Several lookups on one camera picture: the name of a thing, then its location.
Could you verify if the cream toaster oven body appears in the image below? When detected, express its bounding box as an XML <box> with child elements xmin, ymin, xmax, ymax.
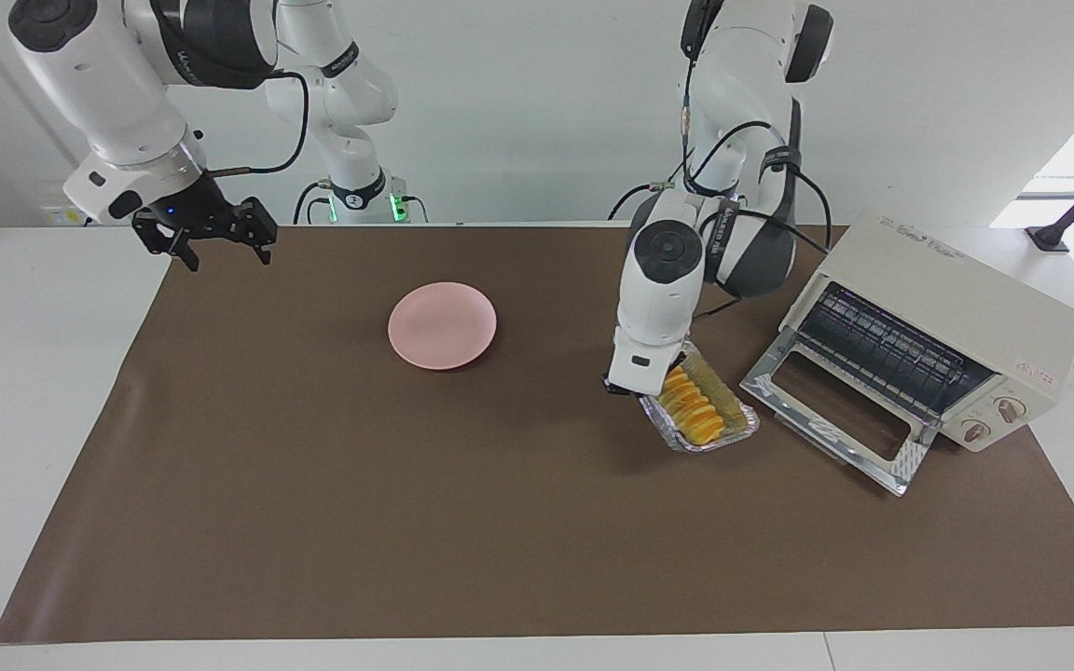
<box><xmin>779</xmin><ymin>210</ymin><xmax>1074</xmax><ymax>454</ymax></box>

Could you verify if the aluminium foil baking tray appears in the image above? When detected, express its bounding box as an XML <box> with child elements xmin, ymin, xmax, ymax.
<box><xmin>640</xmin><ymin>340</ymin><xmax>761</xmax><ymax>455</ymax></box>

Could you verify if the black arm base cable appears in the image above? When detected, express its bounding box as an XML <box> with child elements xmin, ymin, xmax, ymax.
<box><xmin>293</xmin><ymin>179</ymin><xmax>333</xmax><ymax>225</ymax></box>
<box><xmin>608</xmin><ymin>182</ymin><xmax>659</xmax><ymax>222</ymax></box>

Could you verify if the pink round plate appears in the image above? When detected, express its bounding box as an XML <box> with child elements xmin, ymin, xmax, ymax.
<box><xmin>388</xmin><ymin>281</ymin><xmax>498</xmax><ymax>371</ymax></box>

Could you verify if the black right arm gripper cable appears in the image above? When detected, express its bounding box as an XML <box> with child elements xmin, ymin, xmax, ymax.
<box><xmin>206</xmin><ymin>70</ymin><xmax>311</xmax><ymax>178</ymax></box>

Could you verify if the black arm gripper cable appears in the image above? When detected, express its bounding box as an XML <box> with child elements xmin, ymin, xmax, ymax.
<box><xmin>206</xmin><ymin>70</ymin><xmax>311</xmax><ymax>178</ymax></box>
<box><xmin>682</xmin><ymin>0</ymin><xmax>832</xmax><ymax>322</ymax></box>

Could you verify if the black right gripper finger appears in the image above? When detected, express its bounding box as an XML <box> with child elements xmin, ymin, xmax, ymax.
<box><xmin>234</xmin><ymin>196</ymin><xmax>279</xmax><ymax>266</ymax></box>
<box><xmin>131</xmin><ymin>214</ymin><xmax>200</xmax><ymax>272</ymax></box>

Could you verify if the glass oven door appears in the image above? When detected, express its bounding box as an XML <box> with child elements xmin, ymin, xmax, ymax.
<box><xmin>740</xmin><ymin>328</ymin><xmax>941</xmax><ymax>497</ymax></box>

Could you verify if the yellow sliced bread loaf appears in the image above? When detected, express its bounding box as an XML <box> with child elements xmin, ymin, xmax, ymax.
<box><xmin>658</xmin><ymin>365</ymin><xmax>727</xmax><ymax>445</ymax></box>

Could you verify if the metal wire oven rack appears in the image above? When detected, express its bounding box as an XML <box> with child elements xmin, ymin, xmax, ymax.
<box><xmin>798</xmin><ymin>282</ymin><xmax>995</xmax><ymax>420</ymax></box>

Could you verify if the black right arm base cable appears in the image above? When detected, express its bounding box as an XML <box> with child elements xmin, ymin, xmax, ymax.
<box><xmin>293</xmin><ymin>179</ymin><xmax>333</xmax><ymax>225</ymax></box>

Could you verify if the brown table mat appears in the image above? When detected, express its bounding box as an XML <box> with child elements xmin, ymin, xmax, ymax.
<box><xmin>0</xmin><ymin>224</ymin><xmax>1074</xmax><ymax>644</ymax></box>

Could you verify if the black left arm gripper cable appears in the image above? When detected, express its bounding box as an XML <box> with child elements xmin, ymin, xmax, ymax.
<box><xmin>682</xmin><ymin>0</ymin><xmax>832</xmax><ymax>322</ymax></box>

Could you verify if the black left arm base cable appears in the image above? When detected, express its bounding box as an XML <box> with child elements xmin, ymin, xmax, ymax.
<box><xmin>608</xmin><ymin>182</ymin><xmax>659</xmax><ymax>222</ymax></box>

